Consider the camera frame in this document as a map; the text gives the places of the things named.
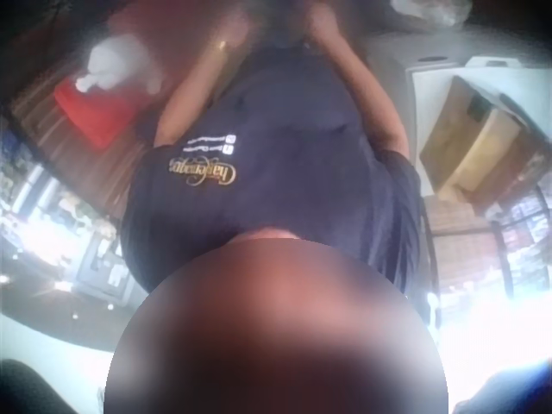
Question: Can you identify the person's left hand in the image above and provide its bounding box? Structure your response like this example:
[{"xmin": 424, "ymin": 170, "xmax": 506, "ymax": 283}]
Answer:
[{"xmin": 213, "ymin": 3, "xmax": 258, "ymax": 49}]

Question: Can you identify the person's right hand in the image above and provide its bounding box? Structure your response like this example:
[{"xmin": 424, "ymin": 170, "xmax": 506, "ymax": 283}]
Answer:
[{"xmin": 301, "ymin": 3, "xmax": 346, "ymax": 44}]

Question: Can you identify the clear plastic bag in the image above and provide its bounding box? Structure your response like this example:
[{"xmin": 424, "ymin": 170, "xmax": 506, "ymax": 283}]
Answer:
[{"xmin": 390, "ymin": 0, "xmax": 471, "ymax": 27}]

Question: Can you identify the red box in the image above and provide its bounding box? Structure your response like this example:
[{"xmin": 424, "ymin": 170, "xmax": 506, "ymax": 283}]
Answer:
[{"xmin": 53, "ymin": 72, "xmax": 150, "ymax": 150}]

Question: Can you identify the brown cardboard box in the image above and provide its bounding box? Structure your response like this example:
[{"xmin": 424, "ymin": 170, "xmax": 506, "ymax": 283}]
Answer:
[{"xmin": 418, "ymin": 75, "xmax": 532, "ymax": 198}]

